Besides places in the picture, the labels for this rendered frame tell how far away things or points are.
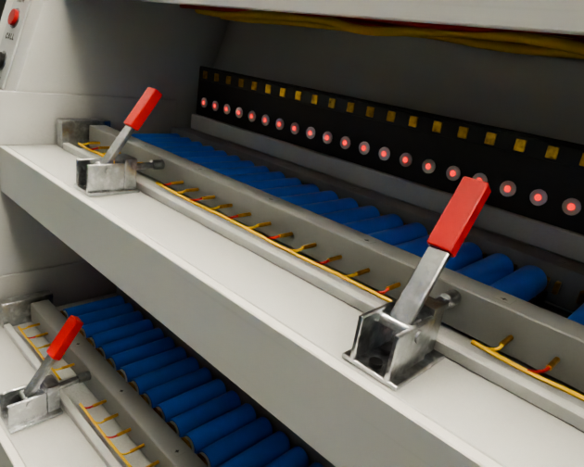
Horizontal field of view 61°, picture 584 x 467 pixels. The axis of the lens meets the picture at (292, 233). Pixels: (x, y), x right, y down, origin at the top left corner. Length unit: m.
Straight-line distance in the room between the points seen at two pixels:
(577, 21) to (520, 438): 0.15
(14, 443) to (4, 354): 0.12
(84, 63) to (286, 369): 0.41
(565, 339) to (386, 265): 0.09
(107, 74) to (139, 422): 0.35
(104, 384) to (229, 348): 0.21
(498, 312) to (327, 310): 0.08
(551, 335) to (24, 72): 0.48
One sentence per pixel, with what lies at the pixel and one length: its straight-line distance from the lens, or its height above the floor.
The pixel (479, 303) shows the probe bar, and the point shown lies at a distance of 0.25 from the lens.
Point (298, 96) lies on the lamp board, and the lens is 0.47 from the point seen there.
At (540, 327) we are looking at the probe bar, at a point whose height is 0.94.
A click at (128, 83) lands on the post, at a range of 0.58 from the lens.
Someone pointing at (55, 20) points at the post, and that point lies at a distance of 0.55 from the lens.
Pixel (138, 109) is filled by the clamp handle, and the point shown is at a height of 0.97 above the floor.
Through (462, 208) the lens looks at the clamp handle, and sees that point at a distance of 0.22.
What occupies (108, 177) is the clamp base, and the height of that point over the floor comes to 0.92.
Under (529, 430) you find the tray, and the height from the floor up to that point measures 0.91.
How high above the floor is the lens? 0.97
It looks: 6 degrees down
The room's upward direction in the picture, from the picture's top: 21 degrees clockwise
